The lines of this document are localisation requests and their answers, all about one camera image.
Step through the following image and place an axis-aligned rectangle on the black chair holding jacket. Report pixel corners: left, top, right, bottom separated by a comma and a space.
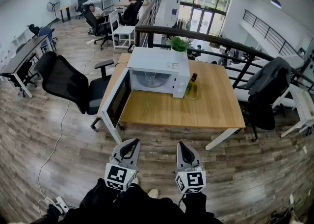
241, 57, 295, 143

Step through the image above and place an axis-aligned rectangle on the standing floor fan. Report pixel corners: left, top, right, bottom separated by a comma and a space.
46, 0, 61, 20

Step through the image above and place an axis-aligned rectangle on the black mesh office chair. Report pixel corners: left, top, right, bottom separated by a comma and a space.
33, 50, 115, 130

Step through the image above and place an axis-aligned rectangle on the white wooden chair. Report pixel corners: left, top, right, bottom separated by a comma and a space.
108, 9, 136, 50
272, 83, 314, 138

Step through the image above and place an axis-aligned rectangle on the dark desk with white legs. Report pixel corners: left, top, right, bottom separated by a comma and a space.
0, 34, 51, 99

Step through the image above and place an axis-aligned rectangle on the blue office chair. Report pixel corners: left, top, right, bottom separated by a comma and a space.
38, 25, 59, 54

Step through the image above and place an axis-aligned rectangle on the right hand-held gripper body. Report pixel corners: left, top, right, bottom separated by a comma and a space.
174, 163, 207, 195

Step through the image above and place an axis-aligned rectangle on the person's right forearm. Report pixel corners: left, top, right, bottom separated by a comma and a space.
181, 191, 210, 221

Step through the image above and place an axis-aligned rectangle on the white floor cable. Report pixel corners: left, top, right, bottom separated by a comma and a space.
36, 43, 96, 218

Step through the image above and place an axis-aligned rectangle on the black metal railing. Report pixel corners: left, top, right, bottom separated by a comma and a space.
134, 0, 314, 96

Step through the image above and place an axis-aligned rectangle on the person's black clothing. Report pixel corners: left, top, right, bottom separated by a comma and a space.
30, 186, 223, 224

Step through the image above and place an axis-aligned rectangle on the grey jacket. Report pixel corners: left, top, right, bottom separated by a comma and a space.
246, 56, 292, 96

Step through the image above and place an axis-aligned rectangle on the yellow oil bottle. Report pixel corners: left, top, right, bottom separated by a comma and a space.
183, 73, 199, 96

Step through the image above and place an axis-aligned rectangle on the person's left forearm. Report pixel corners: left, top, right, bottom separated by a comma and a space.
78, 177, 123, 209

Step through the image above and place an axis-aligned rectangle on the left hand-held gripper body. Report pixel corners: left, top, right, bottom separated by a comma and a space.
104, 155, 137, 192

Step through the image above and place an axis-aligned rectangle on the wooden table with white legs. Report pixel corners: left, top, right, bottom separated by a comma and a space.
90, 52, 246, 151

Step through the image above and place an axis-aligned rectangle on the wooden desk with black legs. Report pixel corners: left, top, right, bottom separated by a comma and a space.
55, 3, 75, 23

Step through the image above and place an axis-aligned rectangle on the white microwave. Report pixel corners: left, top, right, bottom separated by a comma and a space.
101, 46, 191, 145

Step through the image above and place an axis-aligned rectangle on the black balcony railing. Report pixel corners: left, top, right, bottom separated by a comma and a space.
242, 9, 299, 56

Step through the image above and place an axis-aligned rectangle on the green plant in white pot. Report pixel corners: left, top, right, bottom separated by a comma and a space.
169, 36, 192, 59

